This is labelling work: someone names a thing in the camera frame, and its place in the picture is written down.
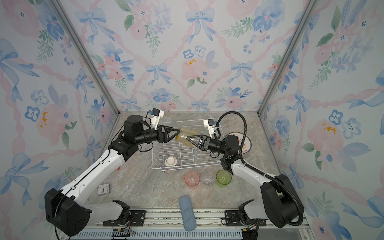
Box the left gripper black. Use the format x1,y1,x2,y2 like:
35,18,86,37
135,125,180,147

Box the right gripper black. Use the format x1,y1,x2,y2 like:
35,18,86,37
188,136,229,159

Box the yellow translucent plastic cup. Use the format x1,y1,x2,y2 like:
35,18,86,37
176,128,198,148

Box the white ribbed bowl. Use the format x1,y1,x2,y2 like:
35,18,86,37
165,156,181,174

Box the pink translucent plastic cup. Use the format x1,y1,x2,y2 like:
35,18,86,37
184,171,201,188

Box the clear plastic cup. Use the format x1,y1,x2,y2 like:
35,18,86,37
201,174,215,186

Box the green translucent plastic cup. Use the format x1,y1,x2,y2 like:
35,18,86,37
216,170,232,188

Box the white plate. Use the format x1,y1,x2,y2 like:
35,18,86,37
227,132,252,154

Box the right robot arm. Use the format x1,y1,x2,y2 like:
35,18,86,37
187,135,304,228

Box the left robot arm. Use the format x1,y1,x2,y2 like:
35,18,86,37
44,111,181,237

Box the blue oval sponge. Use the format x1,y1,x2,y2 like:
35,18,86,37
179,196,197,232

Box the small white square clock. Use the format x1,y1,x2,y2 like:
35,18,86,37
97,183,110,195

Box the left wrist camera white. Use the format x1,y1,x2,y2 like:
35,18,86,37
149,108,165,130

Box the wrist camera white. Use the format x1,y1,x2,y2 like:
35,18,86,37
149,108,165,130
203,119,219,139

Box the white wire dish rack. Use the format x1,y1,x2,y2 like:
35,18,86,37
152,119,220,172

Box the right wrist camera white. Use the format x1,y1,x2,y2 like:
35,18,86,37
203,119,219,139

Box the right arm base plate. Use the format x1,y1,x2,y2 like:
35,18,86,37
221,210,267,228

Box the aluminium front rail frame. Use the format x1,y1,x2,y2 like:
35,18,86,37
55,206,316,240

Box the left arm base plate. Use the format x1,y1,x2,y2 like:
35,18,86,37
103,210,146,227

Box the black corrugated cable hose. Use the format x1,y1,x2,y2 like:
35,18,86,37
213,111,305,226

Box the left aluminium corner post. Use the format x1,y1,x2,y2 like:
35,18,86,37
48,0,120,116

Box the aluminium corner post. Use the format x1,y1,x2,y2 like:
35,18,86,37
48,0,120,116
257,0,318,118

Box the right aluminium corner post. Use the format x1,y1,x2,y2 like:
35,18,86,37
257,0,318,118

